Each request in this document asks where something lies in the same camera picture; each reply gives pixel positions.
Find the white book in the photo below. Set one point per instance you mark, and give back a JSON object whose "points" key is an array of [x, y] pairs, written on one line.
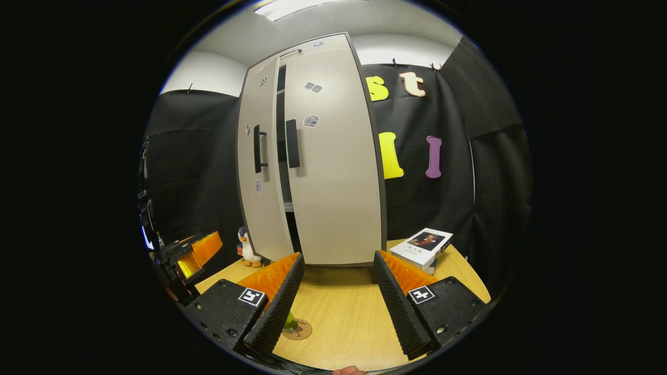
{"points": [[417, 250]]}

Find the black backdrop cloth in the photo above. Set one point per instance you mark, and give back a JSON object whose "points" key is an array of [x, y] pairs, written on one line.
{"points": [[458, 208]]}

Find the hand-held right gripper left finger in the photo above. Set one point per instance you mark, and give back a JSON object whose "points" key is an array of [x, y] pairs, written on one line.
{"points": [[279, 312]]}

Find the round wooden coaster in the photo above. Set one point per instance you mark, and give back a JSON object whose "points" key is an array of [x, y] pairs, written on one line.
{"points": [[302, 330]]}

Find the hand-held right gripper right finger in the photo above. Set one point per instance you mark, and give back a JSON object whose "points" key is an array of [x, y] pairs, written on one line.
{"points": [[398, 312]]}

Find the grey cabinet drawer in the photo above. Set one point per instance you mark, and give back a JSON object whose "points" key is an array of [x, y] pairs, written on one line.
{"points": [[328, 48]]}

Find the green label plastic bottle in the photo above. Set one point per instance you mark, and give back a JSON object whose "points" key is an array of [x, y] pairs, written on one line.
{"points": [[290, 324]]}

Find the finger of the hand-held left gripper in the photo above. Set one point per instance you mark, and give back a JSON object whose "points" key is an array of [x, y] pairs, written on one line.
{"points": [[206, 249], [187, 266]]}

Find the grey cabinet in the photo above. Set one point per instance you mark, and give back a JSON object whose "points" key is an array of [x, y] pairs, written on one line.
{"points": [[284, 182]]}

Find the grey cabinet door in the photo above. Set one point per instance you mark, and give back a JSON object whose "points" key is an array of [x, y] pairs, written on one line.
{"points": [[338, 182], [266, 208]]}

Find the penguin plush toy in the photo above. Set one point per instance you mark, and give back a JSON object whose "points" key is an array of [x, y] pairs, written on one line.
{"points": [[247, 252]]}

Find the large ceiling light panel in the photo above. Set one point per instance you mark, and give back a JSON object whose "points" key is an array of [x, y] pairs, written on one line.
{"points": [[307, 6]]}

